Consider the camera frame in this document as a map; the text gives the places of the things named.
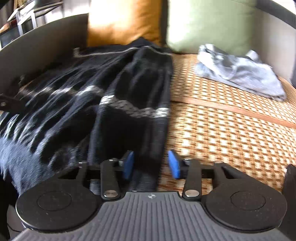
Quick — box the woven brown seat mat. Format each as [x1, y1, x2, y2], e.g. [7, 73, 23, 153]
[157, 53, 296, 193]

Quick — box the black patterned knit sweater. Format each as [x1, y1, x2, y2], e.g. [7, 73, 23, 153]
[0, 38, 174, 195]

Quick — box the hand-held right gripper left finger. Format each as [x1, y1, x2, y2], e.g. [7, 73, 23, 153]
[58, 151, 135, 201]

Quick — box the green satin cushion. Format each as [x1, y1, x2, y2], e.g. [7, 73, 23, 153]
[166, 0, 260, 55]

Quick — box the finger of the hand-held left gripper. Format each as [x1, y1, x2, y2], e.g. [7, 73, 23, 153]
[0, 93, 23, 114]

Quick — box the light grey garment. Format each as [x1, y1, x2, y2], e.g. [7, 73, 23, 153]
[194, 44, 287, 102]

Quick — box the orange leather cushion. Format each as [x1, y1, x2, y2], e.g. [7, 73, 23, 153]
[87, 0, 162, 48]

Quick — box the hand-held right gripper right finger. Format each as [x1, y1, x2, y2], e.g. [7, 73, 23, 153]
[168, 149, 242, 201]

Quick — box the white-top metal side table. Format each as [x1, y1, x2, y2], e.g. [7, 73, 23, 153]
[16, 2, 64, 35]

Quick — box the dark leather sofa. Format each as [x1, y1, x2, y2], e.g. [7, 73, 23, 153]
[0, 0, 296, 98]

